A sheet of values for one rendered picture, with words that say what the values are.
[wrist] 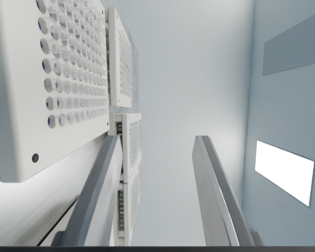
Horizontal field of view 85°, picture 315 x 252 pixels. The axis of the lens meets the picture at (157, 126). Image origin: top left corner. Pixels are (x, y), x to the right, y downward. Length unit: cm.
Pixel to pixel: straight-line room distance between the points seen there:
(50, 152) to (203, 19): 392
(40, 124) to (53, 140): 2
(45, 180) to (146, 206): 397
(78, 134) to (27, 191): 11
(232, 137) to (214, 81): 124
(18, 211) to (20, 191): 3
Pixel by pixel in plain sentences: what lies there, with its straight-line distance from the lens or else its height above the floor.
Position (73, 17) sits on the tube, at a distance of 26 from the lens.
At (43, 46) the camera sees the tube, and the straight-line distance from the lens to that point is 20.
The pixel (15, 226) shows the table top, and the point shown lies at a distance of 30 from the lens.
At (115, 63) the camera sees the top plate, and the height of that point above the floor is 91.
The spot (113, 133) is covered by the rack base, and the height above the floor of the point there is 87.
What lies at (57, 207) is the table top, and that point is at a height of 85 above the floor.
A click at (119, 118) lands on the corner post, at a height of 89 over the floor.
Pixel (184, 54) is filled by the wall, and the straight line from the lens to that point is 374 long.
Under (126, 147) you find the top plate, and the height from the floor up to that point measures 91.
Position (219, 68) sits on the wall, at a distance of 385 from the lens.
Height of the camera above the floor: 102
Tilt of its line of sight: level
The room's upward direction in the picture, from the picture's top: 90 degrees clockwise
